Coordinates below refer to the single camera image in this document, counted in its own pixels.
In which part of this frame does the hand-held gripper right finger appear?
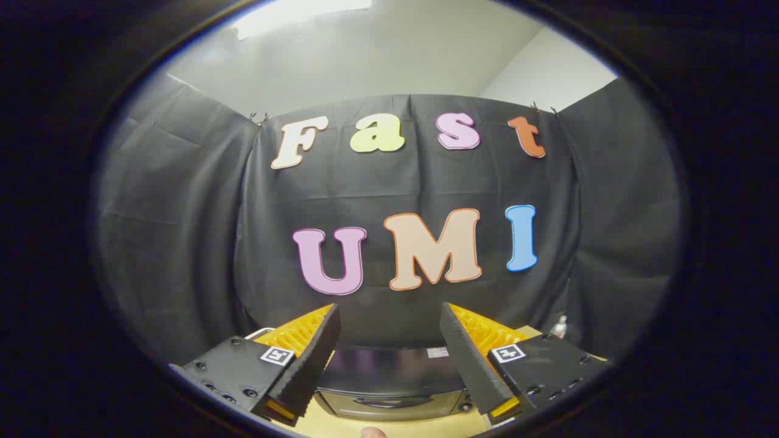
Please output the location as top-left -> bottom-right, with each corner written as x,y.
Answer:
439,302 -> 610,427

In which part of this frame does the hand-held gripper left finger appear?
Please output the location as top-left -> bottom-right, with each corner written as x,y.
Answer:
169,304 -> 342,427

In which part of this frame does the black toaster oven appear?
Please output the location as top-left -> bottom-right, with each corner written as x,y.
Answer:
313,344 -> 481,422

